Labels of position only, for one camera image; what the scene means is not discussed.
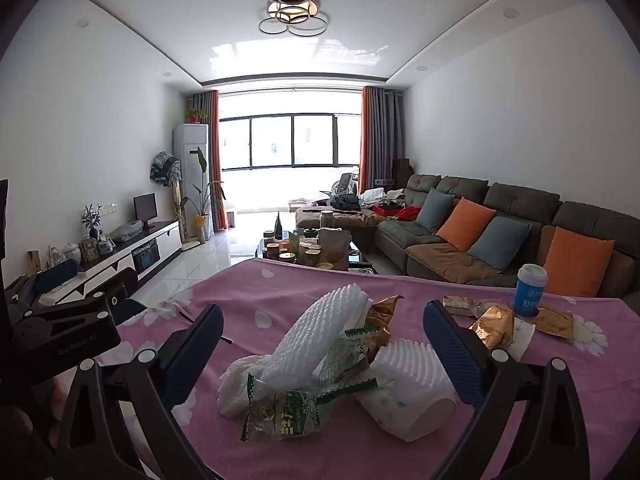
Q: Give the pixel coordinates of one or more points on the pale snack packet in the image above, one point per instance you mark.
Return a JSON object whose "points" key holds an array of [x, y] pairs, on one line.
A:
{"points": [[460, 305]]}

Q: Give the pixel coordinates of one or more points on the white standing air conditioner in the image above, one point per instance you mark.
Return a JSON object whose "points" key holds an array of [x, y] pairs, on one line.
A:
{"points": [[190, 150]]}

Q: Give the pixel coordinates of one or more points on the white black TV cabinet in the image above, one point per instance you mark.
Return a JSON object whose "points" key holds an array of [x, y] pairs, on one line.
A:
{"points": [[120, 255]]}

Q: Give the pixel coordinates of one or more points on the pile of clothes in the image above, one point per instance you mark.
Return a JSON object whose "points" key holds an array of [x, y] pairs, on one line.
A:
{"points": [[372, 197]]}

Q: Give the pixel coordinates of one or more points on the small plant in blue vase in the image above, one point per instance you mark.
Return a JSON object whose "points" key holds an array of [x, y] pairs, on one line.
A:
{"points": [[92, 220]]}

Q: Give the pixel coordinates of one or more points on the black monitor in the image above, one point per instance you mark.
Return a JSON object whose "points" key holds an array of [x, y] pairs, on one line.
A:
{"points": [[145, 206]]}

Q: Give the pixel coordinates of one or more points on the blue cushion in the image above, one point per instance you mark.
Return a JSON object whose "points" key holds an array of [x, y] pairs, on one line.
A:
{"points": [[500, 242], [435, 210]]}

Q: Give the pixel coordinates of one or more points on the exercise machine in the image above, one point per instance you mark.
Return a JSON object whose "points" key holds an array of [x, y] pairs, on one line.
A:
{"points": [[345, 182]]}

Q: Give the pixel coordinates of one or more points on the brown paper bag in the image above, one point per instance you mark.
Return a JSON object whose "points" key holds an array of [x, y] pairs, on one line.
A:
{"points": [[334, 247]]}

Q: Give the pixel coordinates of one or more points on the gold foil wrapper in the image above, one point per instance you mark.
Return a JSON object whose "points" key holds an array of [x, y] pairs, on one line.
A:
{"points": [[492, 327]]}

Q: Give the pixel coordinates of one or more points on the orange gold snack packet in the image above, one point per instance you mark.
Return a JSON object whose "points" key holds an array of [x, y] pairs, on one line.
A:
{"points": [[552, 321]]}

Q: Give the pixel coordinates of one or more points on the tall leafy plant yellow pot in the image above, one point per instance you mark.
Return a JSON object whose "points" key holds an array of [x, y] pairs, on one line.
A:
{"points": [[202, 220]]}

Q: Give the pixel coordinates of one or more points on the glass coffee table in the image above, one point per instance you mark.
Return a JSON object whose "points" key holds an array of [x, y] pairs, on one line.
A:
{"points": [[362, 257]]}

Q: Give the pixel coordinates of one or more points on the large window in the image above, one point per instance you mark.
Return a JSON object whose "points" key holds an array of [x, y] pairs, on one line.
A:
{"points": [[270, 140]]}

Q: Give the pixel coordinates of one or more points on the group of jars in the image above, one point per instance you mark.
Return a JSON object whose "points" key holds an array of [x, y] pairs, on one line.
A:
{"points": [[300, 255]]}

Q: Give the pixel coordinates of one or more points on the blue white porcelain jar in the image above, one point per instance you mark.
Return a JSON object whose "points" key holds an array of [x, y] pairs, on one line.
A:
{"points": [[105, 247]]}

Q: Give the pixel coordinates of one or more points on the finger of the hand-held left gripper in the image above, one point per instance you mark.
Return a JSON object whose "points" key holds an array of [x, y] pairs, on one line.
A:
{"points": [[55, 274], [127, 310]]}

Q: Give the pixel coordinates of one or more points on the clear bag of small things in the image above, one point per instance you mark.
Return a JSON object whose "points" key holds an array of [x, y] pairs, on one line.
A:
{"points": [[56, 257]]}

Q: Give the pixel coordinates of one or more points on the blue cup with white lid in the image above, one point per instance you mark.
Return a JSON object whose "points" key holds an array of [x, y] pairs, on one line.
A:
{"points": [[529, 292]]}

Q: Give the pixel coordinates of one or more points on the small potted plant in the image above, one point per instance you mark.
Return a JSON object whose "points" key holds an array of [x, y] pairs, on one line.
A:
{"points": [[196, 115]]}

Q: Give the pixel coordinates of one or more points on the standing fan with patterned cover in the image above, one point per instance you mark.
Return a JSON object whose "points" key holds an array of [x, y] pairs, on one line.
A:
{"points": [[165, 167]]}

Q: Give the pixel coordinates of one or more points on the grey sofa with cushions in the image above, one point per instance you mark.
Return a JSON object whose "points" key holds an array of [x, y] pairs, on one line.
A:
{"points": [[400, 232]]}

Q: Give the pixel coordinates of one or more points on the orange cushion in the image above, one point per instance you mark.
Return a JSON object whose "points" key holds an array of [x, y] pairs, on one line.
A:
{"points": [[465, 225], [577, 260]]}

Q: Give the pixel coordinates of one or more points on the framed picture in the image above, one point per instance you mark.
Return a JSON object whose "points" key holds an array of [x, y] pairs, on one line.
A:
{"points": [[90, 250]]}

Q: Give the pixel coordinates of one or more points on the pink floral blanket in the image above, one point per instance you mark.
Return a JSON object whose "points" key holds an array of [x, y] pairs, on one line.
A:
{"points": [[280, 290]]}

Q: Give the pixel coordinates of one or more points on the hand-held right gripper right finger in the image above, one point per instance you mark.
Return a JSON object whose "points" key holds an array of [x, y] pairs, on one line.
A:
{"points": [[450, 355]]}

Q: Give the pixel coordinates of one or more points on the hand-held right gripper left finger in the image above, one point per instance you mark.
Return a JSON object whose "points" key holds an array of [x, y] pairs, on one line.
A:
{"points": [[197, 355]]}

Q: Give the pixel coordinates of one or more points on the tan printed box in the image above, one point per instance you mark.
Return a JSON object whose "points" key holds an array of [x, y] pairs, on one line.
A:
{"points": [[34, 262]]}

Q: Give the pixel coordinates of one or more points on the brown wooden cabinet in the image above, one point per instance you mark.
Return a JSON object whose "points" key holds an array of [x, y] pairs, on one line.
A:
{"points": [[401, 170]]}

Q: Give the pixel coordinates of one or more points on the orange grey curtain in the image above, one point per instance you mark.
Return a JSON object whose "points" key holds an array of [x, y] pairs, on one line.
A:
{"points": [[216, 160], [375, 140]]}

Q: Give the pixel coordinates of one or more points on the long white foam fruit net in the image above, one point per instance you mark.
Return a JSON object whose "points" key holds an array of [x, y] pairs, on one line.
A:
{"points": [[320, 330]]}

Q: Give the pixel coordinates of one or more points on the clear green-print snack wrapper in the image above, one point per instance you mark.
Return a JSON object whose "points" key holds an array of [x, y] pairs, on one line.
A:
{"points": [[350, 355], [285, 410]]}

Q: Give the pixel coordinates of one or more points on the clear plastic bag bundle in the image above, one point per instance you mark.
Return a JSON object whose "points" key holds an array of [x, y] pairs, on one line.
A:
{"points": [[125, 232]]}

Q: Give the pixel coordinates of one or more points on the white ceramic jar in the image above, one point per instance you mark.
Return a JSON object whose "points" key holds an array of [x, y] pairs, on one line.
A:
{"points": [[72, 252]]}

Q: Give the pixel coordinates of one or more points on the green packet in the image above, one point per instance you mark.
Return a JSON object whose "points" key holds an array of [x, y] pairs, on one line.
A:
{"points": [[293, 242]]}

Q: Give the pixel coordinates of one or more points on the short white foam fruit net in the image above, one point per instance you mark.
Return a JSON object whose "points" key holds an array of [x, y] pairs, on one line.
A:
{"points": [[410, 365]]}

